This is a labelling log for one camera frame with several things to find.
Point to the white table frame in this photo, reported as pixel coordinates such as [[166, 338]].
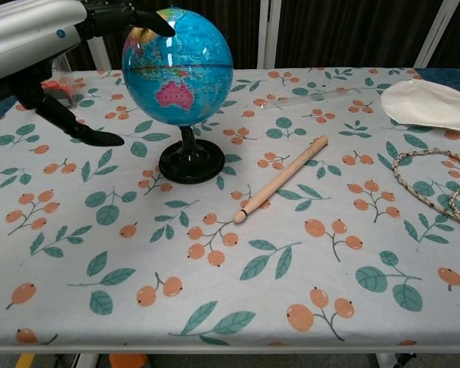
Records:
[[230, 349]]

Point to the blue globe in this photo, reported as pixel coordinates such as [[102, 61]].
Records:
[[176, 76]]

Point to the orange object under table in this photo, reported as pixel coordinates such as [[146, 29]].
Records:
[[128, 361]]

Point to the white fabric cap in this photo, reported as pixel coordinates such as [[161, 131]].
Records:
[[429, 103]]

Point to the clear plastic ruler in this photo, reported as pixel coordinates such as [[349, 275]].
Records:
[[314, 97]]

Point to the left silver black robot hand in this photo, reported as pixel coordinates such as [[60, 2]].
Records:
[[27, 34]]

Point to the clear box with red items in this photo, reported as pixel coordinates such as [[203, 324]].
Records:
[[63, 92]]

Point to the wooden drumstick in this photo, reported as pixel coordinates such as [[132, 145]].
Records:
[[280, 180]]

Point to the floral printed tablecloth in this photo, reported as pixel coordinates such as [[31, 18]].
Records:
[[253, 268]]

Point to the white partition frame post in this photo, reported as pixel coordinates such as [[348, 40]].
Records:
[[435, 34], [99, 53], [269, 34]]

